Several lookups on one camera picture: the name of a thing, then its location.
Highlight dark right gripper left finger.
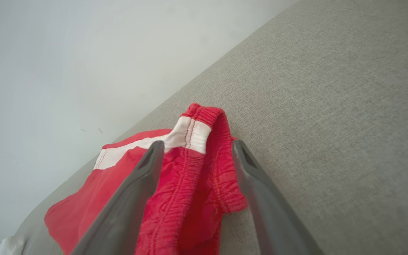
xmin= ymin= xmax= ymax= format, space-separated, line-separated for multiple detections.
xmin=71 ymin=141 xmax=165 ymax=255

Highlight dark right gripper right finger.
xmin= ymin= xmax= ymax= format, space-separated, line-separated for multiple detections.
xmin=232 ymin=139 xmax=325 ymax=255

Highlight red Bulls jersey white sleeves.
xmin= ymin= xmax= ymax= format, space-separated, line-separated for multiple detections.
xmin=0 ymin=235 xmax=26 ymax=255

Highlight red shorts white stripe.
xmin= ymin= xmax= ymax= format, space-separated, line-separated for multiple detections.
xmin=44 ymin=103 xmax=249 ymax=255

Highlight grey fabric sofa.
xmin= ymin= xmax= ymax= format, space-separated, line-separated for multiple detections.
xmin=15 ymin=0 xmax=408 ymax=255

